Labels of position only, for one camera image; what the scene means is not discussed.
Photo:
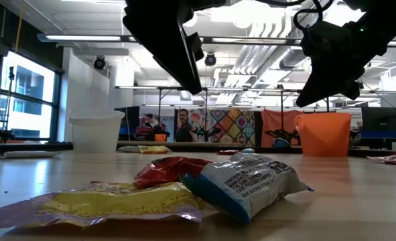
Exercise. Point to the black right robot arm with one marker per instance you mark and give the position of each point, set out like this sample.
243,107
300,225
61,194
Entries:
392,16

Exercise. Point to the yellow purple Sour Patch packet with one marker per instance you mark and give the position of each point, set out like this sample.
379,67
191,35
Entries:
100,204

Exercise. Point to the blue round object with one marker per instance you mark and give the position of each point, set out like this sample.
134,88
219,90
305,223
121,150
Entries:
280,143

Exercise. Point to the white blue Hershey's bar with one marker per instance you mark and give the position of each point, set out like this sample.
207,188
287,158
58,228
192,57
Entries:
128,149
248,180
248,150
30,154

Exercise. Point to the plain yellow candy packet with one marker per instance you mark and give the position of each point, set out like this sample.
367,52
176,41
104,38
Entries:
154,150

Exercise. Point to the orange pumpkin bucket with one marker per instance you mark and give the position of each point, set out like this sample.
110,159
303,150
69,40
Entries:
323,137

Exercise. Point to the person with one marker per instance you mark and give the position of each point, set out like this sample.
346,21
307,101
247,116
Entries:
184,130
149,118

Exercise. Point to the black aluminium table frame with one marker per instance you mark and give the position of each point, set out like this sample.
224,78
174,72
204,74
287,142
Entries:
184,147

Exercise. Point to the red packet at right edge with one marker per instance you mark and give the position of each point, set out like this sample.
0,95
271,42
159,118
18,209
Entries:
383,160

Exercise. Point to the black metal workbench frame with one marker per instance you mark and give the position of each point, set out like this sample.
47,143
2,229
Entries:
171,88

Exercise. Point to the orange hanging cloth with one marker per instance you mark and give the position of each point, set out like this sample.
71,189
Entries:
274,122

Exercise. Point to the colourful patchwork quilt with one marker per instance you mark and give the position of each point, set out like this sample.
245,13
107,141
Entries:
234,127

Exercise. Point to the small black robot arm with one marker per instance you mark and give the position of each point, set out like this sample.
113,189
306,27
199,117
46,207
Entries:
204,131

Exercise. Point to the large glass window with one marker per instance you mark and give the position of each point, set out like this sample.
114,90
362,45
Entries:
30,97

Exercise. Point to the small orange bucket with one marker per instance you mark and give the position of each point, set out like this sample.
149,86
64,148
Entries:
160,137

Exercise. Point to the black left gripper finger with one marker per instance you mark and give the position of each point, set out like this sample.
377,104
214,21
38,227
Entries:
196,47
164,43

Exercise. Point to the black computer monitor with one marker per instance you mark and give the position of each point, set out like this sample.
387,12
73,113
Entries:
380,122
130,117

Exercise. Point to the black ceiling spotlight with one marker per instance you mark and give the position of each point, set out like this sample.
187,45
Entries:
210,59
99,63

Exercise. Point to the white skull bucket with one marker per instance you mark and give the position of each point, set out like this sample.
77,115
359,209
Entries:
95,134

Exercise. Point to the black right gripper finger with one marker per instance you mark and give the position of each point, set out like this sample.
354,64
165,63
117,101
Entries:
331,77
350,90

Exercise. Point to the long ceiling light strip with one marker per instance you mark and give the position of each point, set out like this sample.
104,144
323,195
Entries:
83,37

